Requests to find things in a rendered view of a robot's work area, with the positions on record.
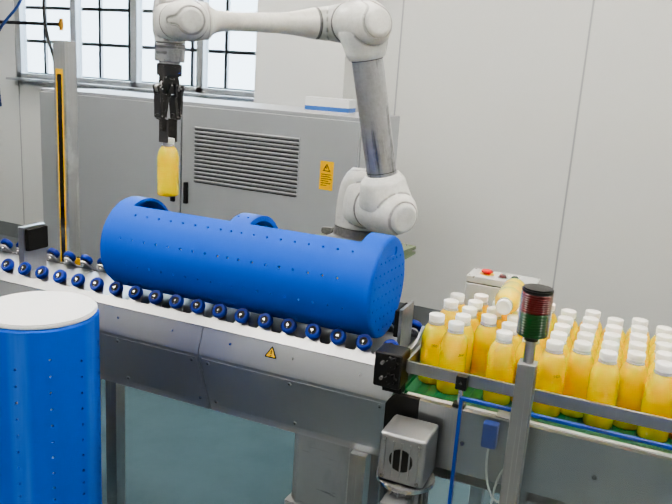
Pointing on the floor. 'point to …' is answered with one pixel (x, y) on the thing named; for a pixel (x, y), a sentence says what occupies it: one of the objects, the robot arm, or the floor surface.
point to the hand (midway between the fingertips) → (168, 131)
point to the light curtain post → (66, 146)
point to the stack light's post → (518, 432)
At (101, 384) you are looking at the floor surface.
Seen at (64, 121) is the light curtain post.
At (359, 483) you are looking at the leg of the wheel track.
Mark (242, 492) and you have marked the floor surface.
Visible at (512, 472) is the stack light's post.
